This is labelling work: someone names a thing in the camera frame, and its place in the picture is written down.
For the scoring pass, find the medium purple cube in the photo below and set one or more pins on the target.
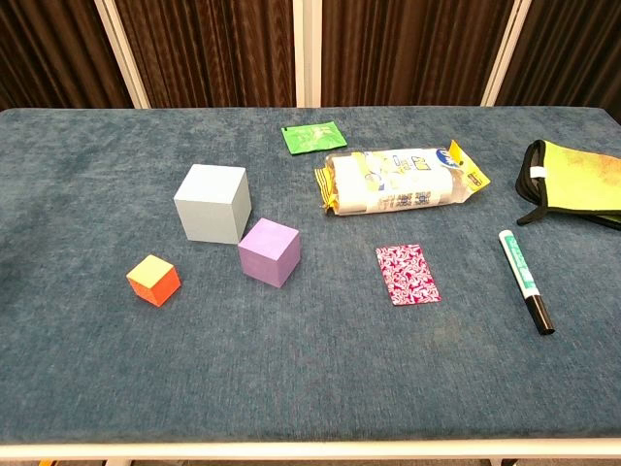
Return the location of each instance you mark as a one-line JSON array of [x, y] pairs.
[[267, 257]]

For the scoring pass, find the small orange cube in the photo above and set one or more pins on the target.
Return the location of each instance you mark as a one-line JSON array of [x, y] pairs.
[[153, 282]]

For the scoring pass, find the white yellow snack package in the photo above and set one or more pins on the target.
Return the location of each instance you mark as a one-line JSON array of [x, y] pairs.
[[388, 184]]

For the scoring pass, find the green foil sachet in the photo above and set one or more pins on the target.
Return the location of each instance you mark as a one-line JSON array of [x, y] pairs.
[[313, 138]]

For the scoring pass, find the large light blue cube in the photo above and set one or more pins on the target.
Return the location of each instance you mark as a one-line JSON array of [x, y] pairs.
[[208, 209]]

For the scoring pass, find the red white patterned card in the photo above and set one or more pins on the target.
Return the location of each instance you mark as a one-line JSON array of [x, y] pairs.
[[407, 274]]

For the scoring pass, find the blue fabric table cover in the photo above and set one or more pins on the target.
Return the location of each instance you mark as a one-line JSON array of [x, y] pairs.
[[310, 378]]

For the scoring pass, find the brown curtain panel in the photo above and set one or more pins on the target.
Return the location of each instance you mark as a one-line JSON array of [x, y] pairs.
[[572, 48], [53, 48], [407, 48], [213, 48]]

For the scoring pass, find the green white marker pen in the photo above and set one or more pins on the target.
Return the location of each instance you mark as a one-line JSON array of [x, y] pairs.
[[519, 267]]

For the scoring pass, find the green black fabric pouch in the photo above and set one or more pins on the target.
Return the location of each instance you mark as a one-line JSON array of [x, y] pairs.
[[577, 179]]

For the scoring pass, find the white partition post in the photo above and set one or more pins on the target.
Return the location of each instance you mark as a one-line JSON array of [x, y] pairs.
[[123, 58], [308, 53], [504, 53]]

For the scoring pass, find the white table frame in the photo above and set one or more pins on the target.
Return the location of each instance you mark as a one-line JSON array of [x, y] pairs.
[[310, 450]]

